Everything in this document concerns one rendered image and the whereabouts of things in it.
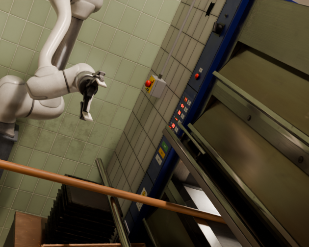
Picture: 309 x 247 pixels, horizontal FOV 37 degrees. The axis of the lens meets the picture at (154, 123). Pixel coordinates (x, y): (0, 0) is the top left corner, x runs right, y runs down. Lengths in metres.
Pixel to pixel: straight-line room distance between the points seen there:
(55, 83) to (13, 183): 1.31
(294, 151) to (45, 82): 1.01
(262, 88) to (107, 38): 1.31
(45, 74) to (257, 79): 0.85
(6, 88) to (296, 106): 1.40
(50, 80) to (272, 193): 0.98
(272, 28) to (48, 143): 1.67
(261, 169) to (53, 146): 1.69
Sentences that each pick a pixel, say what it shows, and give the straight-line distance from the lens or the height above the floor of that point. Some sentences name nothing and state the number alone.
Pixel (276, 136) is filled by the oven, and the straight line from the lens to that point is 1.59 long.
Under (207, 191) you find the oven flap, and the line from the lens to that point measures 1.57.
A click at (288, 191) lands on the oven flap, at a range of 1.49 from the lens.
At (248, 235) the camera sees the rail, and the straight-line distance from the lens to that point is 1.35.
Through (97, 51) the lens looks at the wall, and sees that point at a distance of 2.81.
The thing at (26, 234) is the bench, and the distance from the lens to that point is 2.47.
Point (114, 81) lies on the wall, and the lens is 2.88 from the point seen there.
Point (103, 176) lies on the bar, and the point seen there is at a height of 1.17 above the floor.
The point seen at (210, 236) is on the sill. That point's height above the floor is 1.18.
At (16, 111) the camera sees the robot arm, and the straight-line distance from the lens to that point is 2.38.
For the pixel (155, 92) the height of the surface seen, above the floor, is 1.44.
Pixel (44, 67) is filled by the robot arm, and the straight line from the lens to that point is 1.95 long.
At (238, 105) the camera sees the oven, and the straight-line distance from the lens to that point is 1.85.
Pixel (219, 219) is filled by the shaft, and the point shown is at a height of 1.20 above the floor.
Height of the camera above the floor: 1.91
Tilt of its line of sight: 14 degrees down
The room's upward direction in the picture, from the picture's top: 25 degrees clockwise
